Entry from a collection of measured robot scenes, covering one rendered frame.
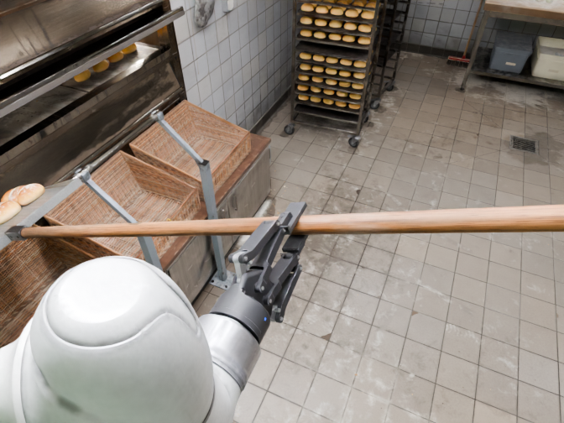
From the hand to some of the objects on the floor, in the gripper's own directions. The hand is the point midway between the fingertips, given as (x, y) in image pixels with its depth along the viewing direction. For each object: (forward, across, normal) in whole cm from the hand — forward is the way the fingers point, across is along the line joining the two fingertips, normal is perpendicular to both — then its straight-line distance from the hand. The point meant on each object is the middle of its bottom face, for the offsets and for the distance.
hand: (295, 226), depth 64 cm
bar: (+32, +114, -154) cm, 195 cm away
